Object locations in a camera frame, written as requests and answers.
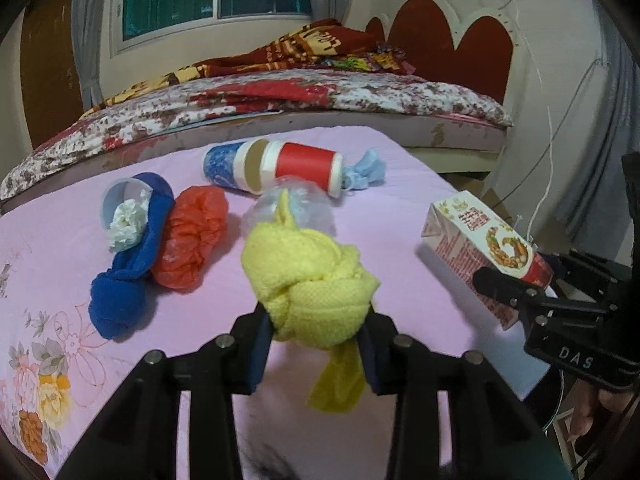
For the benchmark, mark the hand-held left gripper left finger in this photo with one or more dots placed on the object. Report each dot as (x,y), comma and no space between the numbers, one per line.
(256,355)

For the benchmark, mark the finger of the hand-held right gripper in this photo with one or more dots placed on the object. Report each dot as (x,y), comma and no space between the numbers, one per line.
(575,265)
(500,282)

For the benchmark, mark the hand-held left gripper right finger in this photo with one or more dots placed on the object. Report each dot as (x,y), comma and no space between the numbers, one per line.
(372,360)

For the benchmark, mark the printed paper carton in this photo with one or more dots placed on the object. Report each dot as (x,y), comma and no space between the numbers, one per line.
(475,240)

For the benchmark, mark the yellow knotted cloth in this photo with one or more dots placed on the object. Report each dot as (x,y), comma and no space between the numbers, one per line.
(310,285)

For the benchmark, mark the red plastic bag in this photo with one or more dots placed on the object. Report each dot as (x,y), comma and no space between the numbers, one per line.
(192,240)

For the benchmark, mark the light blue face mask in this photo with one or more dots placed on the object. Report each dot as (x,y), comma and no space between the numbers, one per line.
(367,170)

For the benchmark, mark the person's right hand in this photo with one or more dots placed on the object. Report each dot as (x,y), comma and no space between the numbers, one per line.
(585,410)

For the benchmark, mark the pink floral tablecloth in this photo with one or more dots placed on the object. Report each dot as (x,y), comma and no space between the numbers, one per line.
(210,310)

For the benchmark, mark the brown cardboard piece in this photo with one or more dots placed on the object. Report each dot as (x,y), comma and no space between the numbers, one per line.
(495,199)

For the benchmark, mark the grey hanging cloth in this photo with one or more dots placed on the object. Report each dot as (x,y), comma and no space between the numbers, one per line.
(600,135)

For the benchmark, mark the dark blue cloth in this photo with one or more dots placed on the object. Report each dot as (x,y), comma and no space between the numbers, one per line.
(127,280)

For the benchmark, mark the clear plastic bag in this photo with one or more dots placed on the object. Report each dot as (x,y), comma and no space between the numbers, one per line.
(307,205)

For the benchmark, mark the white crumpled tissue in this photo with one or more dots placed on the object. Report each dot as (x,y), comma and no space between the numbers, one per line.
(127,222)

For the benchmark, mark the blue patterned paper cup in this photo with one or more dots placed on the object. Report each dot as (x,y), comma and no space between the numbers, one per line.
(225,167)

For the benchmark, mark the red paper cup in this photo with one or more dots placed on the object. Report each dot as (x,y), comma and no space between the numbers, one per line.
(307,165)

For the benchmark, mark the light blue paper cup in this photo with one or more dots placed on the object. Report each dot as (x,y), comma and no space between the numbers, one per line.
(112,200)

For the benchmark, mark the bed with floral sheet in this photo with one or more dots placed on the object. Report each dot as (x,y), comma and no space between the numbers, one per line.
(350,92)

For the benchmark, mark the red heart-shaped headboard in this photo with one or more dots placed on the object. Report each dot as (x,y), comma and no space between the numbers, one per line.
(450,45)

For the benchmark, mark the colourful pillow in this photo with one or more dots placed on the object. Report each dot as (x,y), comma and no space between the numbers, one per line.
(372,57)

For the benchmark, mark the red and yellow blanket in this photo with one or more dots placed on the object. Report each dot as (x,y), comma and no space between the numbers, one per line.
(300,47)

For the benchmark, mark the brown wooden door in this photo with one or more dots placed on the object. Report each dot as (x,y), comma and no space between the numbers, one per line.
(50,75)

